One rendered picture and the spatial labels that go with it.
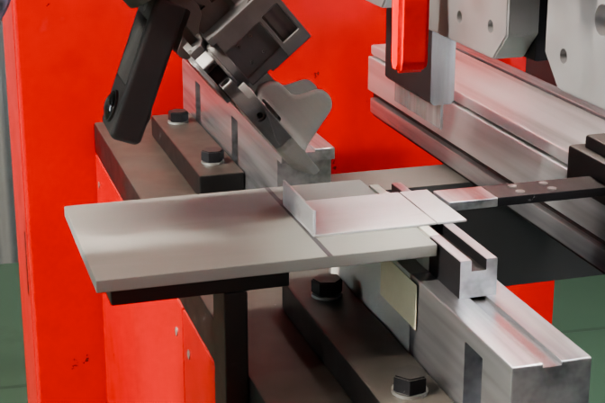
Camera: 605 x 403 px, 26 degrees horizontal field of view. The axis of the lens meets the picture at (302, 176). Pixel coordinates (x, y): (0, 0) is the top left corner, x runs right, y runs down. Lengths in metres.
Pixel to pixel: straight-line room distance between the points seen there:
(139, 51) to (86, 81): 0.90
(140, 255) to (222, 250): 0.06
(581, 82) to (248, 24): 0.32
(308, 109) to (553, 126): 0.48
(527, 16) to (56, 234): 1.22
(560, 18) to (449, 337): 0.32
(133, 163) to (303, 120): 0.69
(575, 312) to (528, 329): 2.59
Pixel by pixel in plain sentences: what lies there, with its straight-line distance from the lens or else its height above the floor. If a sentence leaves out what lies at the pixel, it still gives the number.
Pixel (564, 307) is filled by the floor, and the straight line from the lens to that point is 3.57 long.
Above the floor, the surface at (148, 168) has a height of 0.88.
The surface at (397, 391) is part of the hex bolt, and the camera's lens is 0.99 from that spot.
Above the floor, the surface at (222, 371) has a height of 0.88.
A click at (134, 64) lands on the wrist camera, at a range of 0.98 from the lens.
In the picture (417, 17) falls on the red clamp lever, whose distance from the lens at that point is 0.88.
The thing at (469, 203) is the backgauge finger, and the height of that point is 1.00.
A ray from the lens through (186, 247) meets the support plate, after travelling 1.01.
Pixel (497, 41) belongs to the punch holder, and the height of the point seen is 1.19.
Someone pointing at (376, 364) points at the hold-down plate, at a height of 0.90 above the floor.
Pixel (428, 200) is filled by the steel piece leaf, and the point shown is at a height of 1.00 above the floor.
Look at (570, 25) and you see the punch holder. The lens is 0.74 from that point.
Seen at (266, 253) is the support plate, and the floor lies 1.00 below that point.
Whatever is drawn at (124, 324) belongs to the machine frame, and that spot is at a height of 0.65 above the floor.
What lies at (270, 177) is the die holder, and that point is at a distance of 1.42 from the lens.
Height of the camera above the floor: 1.34
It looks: 17 degrees down
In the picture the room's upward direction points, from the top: straight up
